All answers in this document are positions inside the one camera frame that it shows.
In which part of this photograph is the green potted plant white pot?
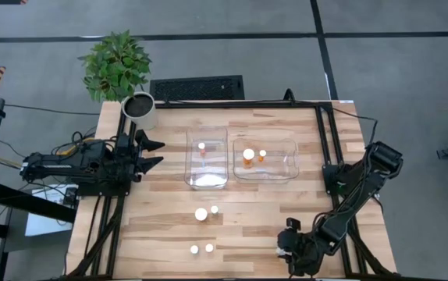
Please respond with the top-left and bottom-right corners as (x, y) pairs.
(77, 30), (158, 130)

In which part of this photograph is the thin black floor cable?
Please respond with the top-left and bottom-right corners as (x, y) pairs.
(4, 103), (101, 116)

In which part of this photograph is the black aluminium table frame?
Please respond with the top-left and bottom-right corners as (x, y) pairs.
(67, 100), (395, 280)

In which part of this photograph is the black and yellow cable bundle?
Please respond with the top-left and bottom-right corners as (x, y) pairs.
(50, 130), (98, 157)

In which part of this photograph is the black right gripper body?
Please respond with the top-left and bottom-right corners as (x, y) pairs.
(278, 230), (326, 274)

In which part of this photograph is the small black device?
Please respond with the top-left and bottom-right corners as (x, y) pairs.
(62, 187), (79, 207)

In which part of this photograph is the black desk stand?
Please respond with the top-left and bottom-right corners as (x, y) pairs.
(0, 179), (79, 281)

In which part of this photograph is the white paper sheet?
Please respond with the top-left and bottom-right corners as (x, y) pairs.
(24, 185), (79, 237)

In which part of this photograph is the clear plastic bin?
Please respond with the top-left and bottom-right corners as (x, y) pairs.
(231, 136), (301, 185)
(183, 125), (229, 191)

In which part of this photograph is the black frame cable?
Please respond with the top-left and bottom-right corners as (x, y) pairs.
(331, 107), (379, 146)

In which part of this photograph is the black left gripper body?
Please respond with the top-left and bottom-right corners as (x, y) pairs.
(109, 132), (144, 183)

